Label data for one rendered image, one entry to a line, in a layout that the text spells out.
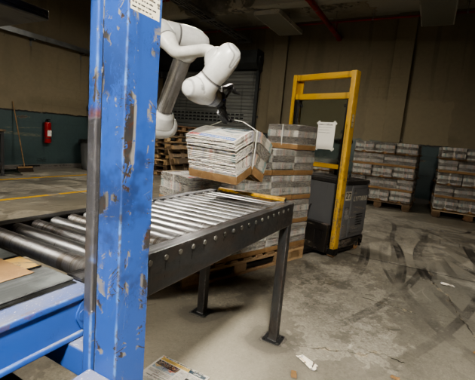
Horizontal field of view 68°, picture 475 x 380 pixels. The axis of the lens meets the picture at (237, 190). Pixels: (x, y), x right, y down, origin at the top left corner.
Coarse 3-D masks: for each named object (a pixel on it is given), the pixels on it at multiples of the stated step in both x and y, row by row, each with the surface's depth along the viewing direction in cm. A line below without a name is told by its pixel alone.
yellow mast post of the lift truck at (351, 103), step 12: (360, 72) 332; (348, 108) 334; (348, 120) 335; (348, 132) 336; (348, 144) 339; (348, 156) 342; (336, 180) 349; (336, 192) 347; (336, 204) 348; (336, 216) 348; (336, 228) 350; (336, 240) 354
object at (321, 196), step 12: (312, 180) 386; (324, 180) 374; (348, 180) 364; (360, 180) 378; (312, 192) 386; (324, 192) 375; (348, 192) 362; (360, 192) 379; (312, 204) 387; (324, 204) 376; (348, 204) 366; (360, 204) 384; (312, 216) 387; (324, 216) 376; (348, 216) 374; (360, 216) 389; (348, 228) 375; (360, 228) 394; (348, 240) 377; (360, 240) 398
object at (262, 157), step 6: (264, 138) 184; (264, 144) 186; (270, 144) 192; (258, 150) 181; (264, 150) 188; (270, 150) 194; (258, 156) 184; (264, 156) 189; (258, 162) 185; (264, 162) 191; (258, 168) 186; (264, 168) 193; (252, 174) 181; (252, 180) 192; (258, 180) 190
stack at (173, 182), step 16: (176, 176) 251; (192, 176) 246; (272, 176) 300; (288, 176) 315; (160, 192) 268; (176, 192) 251; (224, 192) 264; (256, 192) 289; (272, 192) 303; (288, 192) 318; (272, 240) 314; (256, 256) 302; (240, 272) 291
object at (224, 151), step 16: (208, 128) 178; (224, 128) 178; (192, 144) 172; (208, 144) 167; (224, 144) 162; (240, 144) 163; (192, 160) 177; (208, 160) 172; (224, 160) 167; (240, 160) 167
